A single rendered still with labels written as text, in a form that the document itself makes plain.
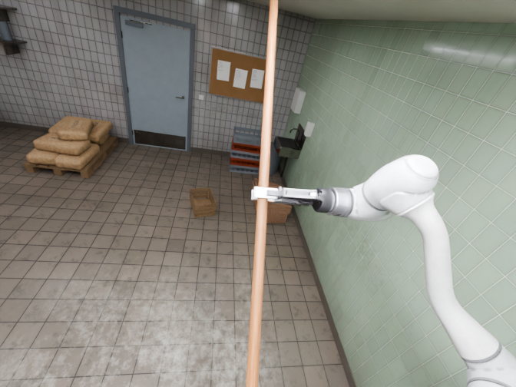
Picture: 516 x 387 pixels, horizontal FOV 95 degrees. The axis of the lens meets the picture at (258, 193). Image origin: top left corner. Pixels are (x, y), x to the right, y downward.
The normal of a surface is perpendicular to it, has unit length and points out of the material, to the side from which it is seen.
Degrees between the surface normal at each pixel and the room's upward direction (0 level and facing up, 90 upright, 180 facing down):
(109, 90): 90
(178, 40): 90
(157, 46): 90
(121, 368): 0
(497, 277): 90
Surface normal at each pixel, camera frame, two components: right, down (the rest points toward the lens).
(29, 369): 0.20, -0.80
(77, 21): 0.10, 0.59
